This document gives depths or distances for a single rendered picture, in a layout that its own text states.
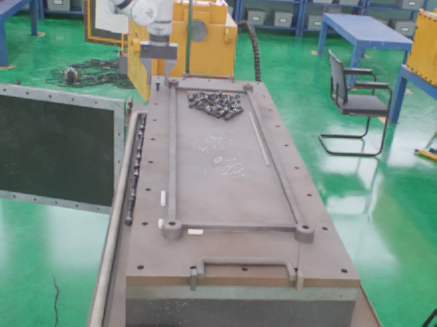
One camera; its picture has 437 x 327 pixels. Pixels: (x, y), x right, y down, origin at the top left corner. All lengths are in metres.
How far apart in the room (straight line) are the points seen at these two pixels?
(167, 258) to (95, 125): 1.37
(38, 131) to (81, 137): 0.20
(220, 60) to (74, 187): 1.82
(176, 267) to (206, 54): 3.02
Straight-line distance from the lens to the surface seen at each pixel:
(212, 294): 1.06
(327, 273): 1.10
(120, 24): 5.43
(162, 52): 1.95
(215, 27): 3.93
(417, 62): 5.71
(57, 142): 2.48
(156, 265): 1.06
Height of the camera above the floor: 1.99
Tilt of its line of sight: 25 degrees down
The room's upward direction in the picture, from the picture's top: 6 degrees clockwise
